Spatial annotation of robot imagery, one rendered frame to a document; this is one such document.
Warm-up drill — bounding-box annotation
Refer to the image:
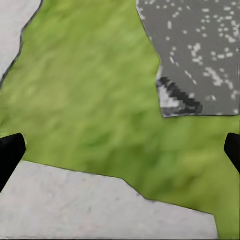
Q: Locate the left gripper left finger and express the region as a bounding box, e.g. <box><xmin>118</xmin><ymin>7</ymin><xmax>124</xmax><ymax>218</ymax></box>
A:
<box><xmin>0</xmin><ymin>133</ymin><xmax>26</xmax><ymax>192</ymax></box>

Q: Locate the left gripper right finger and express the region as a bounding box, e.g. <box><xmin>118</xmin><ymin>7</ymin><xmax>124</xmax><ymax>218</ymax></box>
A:
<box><xmin>224</xmin><ymin>133</ymin><xmax>240</xmax><ymax>173</ymax></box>

